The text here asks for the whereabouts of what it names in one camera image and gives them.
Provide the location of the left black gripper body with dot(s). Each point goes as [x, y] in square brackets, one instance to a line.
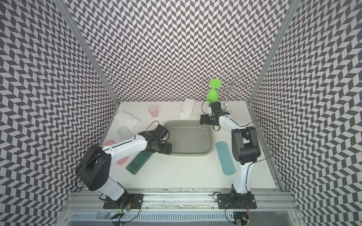
[162, 148]

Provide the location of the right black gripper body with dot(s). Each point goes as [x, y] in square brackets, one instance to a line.
[208, 119]

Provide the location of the dark green pencil case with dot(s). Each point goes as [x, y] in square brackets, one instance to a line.
[137, 163]

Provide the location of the grey plastic storage box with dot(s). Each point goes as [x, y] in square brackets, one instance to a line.
[189, 138]

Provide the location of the light teal pencil case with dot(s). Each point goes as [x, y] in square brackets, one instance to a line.
[225, 159]

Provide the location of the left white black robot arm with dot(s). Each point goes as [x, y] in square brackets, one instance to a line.
[93, 169]

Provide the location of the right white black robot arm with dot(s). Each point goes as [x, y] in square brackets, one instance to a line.
[245, 150]

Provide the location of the translucent white pencil case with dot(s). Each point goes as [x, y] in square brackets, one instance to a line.
[124, 133]

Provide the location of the green plastic wine glass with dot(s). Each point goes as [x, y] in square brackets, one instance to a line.
[213, 95]

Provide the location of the pink transparent cup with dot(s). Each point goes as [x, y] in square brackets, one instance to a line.
[153, 110]

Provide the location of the chrome wire cup rack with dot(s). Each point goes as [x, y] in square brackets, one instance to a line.
[231, 82]

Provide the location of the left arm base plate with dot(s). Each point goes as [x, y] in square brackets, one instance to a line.
[123, 202]

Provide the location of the aluminium front rail frame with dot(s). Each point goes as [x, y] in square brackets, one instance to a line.
[151, 207]

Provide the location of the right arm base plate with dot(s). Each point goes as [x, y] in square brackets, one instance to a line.
[238, 201]

